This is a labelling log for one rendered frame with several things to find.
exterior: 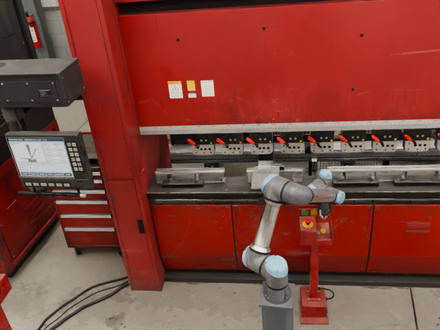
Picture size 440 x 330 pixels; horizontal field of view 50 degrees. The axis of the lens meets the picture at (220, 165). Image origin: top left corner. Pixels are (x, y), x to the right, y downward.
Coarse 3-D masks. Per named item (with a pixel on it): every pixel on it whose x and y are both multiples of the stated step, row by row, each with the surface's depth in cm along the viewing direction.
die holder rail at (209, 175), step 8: (160, 168) 341; (168, 168) 340; (176, 168) 339; (184, 168) 338; (192, 168) 337; (200, 168) 336; (208, 168) 336; (216, 168) 335; (224, 168) 334; (160, 176) 338; (168, 176) 342; (176, 176) 337; (184, 176) 336; (192, 176) 335; (200, 176) 335; (208, 176) 334; (216, 176) 333
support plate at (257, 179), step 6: (270, 168) 323; (276, 168) 322; (258, 174) 317; (264, 174) 317; (270, 174) 316; (276, 174) 315; (252, 180) 312; (258, 180) 311; (252, 186) 306; (258, 186) 305
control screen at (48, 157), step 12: (12, 144) 267; (24, 144) 265; (36, 144) 264; (48, 144) 262; (60, 144) 261; (24, 156) 270; (36, 156) 269; (48, 156) 267; (60, 156) 266; (24, 168) 275; (36, 168) 273; (48, 168) 272; (60, 168) 270
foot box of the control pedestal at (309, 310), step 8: (304, 288) 343; (304, 296) 336; (320, 296) 335; (304, 304) 330; (312, 304) 329; (320, 304) 329; (304, 312) 331; (312, 312) 331; (320, 312) 330; (304, 320) 332; (312, 320) 331; (320, 320) 330; (328, 320) 330
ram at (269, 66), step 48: (336, 0) 268; (384, 0) 258; (432, 0) 255; (144, 48) 289; (192, 48) 285; (240, 48) 282; (288, 48) 278; (336, 48) 275; (384, 48) 272; (432, 48) 269; (144, 96) 306; (240, 96) 298; (288, 96) 294; (336, 96) 290; (384, 96) 287; (432, 96) 283
